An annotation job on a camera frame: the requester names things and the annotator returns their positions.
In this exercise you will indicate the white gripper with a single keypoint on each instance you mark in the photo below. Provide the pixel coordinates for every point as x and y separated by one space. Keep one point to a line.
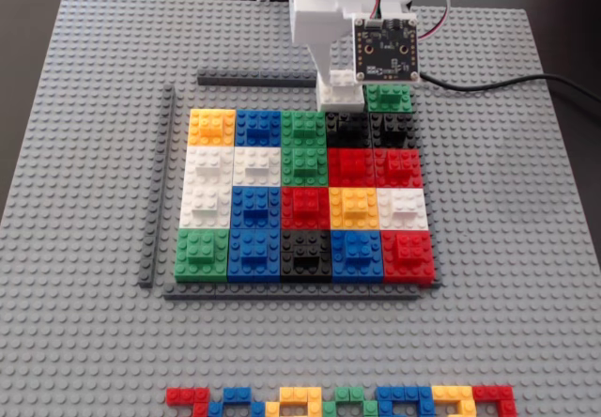
329 55

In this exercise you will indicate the white lego cube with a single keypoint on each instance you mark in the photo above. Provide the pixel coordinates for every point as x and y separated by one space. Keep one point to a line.
403 208
204 205
257 165
340 100
209 165

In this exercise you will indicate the green lego cube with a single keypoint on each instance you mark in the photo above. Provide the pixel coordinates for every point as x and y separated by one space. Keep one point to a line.
389 98
303 128
304 165
202 252

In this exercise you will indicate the black lego cube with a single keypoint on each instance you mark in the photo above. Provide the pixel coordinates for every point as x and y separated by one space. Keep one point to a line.
306 255
394 129
348 130

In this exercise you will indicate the blue lego cube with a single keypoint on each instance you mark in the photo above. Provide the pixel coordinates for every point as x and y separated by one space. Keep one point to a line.
358 255
256 205
254 255
258 128

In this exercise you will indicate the red lego cube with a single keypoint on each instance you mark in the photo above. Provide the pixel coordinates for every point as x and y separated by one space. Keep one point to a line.
398 167
351 165
407 252
305 205

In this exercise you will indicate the yellow lego cube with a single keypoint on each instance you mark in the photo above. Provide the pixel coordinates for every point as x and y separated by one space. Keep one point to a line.
354 205
211 128

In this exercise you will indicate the dark grey brick bar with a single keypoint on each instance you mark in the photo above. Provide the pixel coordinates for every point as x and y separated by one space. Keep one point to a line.
291 292
157 187
258 78

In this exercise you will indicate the grey lego baseplate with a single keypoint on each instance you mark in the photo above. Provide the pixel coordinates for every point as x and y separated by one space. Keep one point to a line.
70 201

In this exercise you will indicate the green brick letter shape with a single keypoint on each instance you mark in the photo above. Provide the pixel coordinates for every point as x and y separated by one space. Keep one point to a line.
349 394

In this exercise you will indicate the yellow brick letter shape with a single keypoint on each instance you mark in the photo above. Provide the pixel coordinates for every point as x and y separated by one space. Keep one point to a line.
451 393
300 394

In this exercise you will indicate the blue brick letter shape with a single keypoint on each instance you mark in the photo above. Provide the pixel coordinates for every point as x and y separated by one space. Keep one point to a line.
404 394
237 396

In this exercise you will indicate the red brick letter shape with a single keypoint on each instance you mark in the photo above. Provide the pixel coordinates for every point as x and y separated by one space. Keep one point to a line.
188 396
493 393

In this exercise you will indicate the black camera circuit board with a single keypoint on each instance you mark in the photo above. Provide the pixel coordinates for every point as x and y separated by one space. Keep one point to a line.
386 48

